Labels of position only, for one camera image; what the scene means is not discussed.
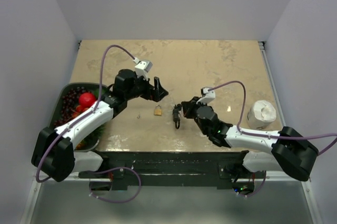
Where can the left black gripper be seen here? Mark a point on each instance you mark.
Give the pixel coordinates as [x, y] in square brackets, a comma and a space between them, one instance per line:
[155, 93]

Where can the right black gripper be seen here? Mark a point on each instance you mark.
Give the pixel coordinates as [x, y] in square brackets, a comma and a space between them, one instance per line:
[188, 107]

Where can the black padlock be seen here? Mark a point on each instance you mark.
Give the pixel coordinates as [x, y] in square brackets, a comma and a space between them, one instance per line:
[176, 119]

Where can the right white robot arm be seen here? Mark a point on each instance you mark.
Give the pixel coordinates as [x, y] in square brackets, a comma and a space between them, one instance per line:
[285, 150]

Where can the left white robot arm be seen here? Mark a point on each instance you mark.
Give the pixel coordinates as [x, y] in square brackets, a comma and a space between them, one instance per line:
[54, 152]

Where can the brass padlock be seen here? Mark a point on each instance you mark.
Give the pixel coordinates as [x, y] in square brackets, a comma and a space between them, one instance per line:
[158, 110]

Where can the red toy apple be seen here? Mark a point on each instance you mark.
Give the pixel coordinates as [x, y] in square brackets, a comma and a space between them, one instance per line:
[86, 100]

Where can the red toy cherries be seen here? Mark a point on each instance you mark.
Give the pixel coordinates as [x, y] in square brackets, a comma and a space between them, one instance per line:
[77, 111]

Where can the dark red grape bunch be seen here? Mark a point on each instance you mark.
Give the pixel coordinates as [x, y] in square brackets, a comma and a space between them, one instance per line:
[68, 101]

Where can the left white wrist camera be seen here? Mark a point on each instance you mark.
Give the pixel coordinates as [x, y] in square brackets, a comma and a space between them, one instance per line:
[142, 68]

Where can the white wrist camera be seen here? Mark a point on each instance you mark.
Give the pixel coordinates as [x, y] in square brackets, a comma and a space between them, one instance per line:
[142, 68]
[207, 96]

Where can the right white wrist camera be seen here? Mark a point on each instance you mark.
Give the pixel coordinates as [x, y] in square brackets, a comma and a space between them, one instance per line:
[207, 96]

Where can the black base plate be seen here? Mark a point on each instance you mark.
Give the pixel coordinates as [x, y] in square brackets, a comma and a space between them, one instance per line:
[174, 169]

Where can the aluminium frame rail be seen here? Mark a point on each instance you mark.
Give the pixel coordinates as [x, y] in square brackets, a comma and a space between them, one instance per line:
[252, 162]

